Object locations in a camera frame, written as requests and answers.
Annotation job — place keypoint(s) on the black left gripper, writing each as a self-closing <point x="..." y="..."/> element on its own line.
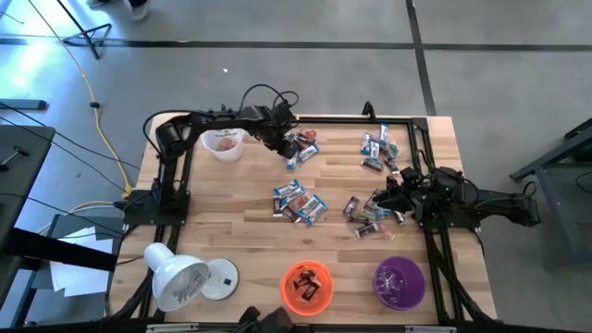
<point x="277" y="122"/>

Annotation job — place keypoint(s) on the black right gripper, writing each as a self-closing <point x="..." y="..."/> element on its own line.
<point x="414" y="201"/>

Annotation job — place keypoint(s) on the red candy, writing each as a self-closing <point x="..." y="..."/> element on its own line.
<point x="299" y="201"/>
<point x="311" y="134"/>

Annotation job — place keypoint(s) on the orange candy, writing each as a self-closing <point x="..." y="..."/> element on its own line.
<point x="226" y="144"/>

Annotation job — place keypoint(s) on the dark brown Hershey bar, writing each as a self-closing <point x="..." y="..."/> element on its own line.
<point x="371" y="198"/>
<point x="312" y="291"/>
<point x="391" y="165"/>
<point x="399" y="218"/>
<point x="300" y="286"/>
<point x="292" y="214"/>
<point x="277" y="206"/>
<point x="306" y="139"/>
<point x="367" y="230"/>
<point x="306" y="276"/>
<point x="351" y="206"/>
<point x="372" y="164"/>

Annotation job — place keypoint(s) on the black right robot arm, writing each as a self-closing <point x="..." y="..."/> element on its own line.
<point x="499" y="205"/>

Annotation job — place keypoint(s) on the black spare robot arm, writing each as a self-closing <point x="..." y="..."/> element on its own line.
<point x="273" y="321"/>

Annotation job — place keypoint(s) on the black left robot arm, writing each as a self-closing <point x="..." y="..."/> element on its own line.
<point x="168" y="139"/>

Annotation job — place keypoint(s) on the teal wrapped candy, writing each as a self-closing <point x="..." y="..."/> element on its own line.
<point x="291" y="137"/>

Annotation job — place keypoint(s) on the green wrapped candy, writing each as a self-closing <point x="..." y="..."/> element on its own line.
<point x="370" y="214"/>
<point x="393" y="148"/>

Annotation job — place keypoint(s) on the pink wrapped candy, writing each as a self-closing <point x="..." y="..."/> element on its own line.
<point x="387" y="234"/>

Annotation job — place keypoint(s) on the white blue Hershey bar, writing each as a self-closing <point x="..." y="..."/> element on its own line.
<point x="384" y="212"/>
<point x="366" y="143"/>
<point x="374" y="150"/>
<point x="383" y="132"/>
<point x="308" y="152"/>
<point x="287" y="187"/>
<point x="311" y="204"/>
<point x="292" y="163"/>
<point x="317" y="211"/>
<point x="296" y="194"/>

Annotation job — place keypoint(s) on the white skull bucket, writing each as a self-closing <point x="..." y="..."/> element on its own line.
<point x="210" y="139"/>

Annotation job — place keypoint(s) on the purple plastic bucket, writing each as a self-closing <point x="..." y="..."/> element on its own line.
<point x="400" y="284"/>

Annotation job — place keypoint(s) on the orange pumpkin bucket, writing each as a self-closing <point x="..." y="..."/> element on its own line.
<point x="291" y="298"/>

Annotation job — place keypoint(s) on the white desk lamp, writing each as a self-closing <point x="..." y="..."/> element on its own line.
<point x="176" y="277"/>

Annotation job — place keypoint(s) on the grey metal table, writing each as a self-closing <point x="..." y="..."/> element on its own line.
<point x="564" y="213"/>

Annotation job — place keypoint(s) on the black tripod stand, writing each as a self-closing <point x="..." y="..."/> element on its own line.
<point x="84" y="32"/>

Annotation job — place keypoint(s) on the dark grey board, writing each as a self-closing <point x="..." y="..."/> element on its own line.
<point x="65" y="224"/>

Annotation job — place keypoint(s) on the white paper sheets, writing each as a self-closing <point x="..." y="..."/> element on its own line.
<point x="78" y="279"/>

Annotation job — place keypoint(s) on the black table beam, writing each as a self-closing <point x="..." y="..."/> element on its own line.
<point x="55" y="250"/>

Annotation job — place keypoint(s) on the black side table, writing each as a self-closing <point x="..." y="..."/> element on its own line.
<point x="23" y="162"/>

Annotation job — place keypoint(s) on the black frame bracket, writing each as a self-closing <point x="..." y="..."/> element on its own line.
<point x="368" y="111"/>

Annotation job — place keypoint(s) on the silver metal bracket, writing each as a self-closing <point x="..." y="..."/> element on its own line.
<point x="430" y="329"/>
<point x="171" y="328"/>

